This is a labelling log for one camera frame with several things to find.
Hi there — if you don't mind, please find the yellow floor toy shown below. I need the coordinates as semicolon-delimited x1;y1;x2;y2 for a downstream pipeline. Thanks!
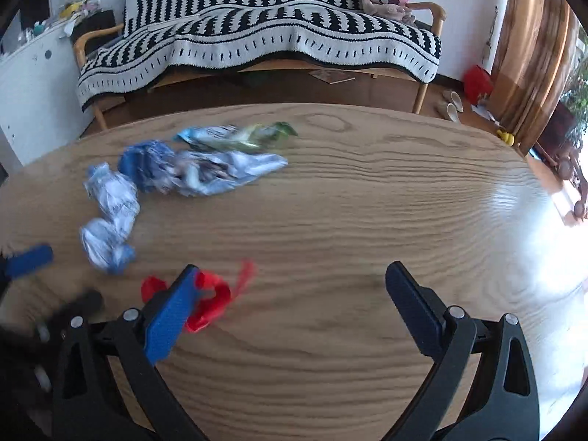
496;130;515;147

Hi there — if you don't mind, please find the black white striped sofa blanket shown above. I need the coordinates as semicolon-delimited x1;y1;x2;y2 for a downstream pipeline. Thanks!
77;0;441;107

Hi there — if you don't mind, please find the blue green snack wrapper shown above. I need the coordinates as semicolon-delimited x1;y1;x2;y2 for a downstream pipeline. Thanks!
175;122;298;153

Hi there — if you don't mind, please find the blue silver wrapper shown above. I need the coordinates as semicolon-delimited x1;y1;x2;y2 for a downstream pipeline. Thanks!
118;140;288;196

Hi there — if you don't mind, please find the white blue paper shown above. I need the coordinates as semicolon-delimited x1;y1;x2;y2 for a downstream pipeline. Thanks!
80;162;140;274

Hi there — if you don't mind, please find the red plastic scrap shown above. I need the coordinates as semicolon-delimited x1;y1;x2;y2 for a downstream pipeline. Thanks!
140;260;256;333

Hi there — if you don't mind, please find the white cabinet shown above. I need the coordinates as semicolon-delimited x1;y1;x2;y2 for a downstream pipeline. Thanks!
1;23;94;166

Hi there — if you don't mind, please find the red bag on floor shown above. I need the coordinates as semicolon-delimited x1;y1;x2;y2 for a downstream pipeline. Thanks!
462;65;494;105

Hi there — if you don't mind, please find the pair of slippers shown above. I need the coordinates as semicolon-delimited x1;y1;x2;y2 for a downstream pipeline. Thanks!
435;90;465;123

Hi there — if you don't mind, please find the brown curtain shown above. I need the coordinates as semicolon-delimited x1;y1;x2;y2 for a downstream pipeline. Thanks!
490;0;580;153

